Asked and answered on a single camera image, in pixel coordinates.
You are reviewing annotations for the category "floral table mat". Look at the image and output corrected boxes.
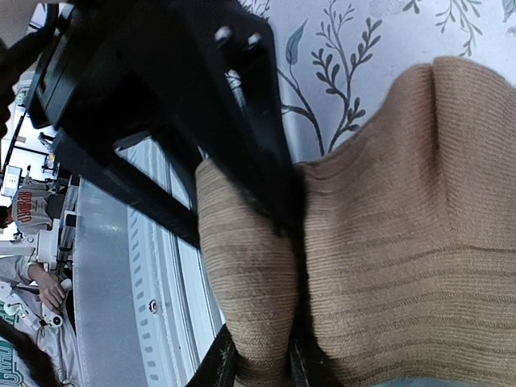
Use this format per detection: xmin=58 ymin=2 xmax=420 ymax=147
xmin=243 ymin=1 xmax=515 ymax=160

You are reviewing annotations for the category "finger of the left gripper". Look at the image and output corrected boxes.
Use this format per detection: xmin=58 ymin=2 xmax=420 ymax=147
xmin=193 ymin=69 xmax=302 ymax=233

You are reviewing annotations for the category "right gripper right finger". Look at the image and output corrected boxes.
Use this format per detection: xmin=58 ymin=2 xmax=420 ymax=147
xmin=289 ymin=338 xmax=342 ymax=387

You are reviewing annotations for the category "person in grey shirt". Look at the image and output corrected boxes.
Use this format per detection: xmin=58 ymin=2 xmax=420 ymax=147
xmin=1 ymin=177 xmax=85 ymax=386

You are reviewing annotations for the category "brown ribbed sock pair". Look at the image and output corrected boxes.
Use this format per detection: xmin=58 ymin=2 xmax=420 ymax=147
xmin=196 ymin=57 xmax=515 ymax=386

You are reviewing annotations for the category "aluminium front rail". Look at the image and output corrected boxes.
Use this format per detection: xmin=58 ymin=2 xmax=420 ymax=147
xmin=72 ymin=136 xmax=227 ymax=387

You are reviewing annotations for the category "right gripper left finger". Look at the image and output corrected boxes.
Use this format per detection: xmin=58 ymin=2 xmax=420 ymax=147
xmin=187 ymin=324 xmax=236 ymax=387

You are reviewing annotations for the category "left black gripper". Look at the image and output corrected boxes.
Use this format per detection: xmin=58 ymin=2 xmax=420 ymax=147
xmin=27 ymin=1 xmax=276 ymax=248

